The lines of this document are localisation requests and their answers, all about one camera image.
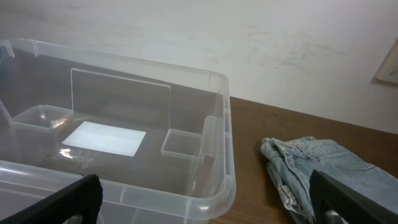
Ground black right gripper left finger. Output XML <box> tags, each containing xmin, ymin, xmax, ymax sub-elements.
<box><xmin>1</xmin><ymin>174</ymin><xmax>103</xmax><ymax>224</ymax></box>

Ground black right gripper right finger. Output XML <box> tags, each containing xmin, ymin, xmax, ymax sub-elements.
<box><xmin>310</xmin><ymin>170</ymin><xmax>397</xmax><ymax>224</ymax></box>

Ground clear plastic storage bin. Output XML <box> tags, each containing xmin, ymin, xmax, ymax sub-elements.
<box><xmin>1</xmin><ymin>39</ymin><xmax>236</xmax><ymax>223</ymax></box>

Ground framed picture on wall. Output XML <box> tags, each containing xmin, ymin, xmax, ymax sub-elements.
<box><xmin>375</xmin><ymin>40</ymin><xmax>397</xmax><ymax>84</ymax></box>

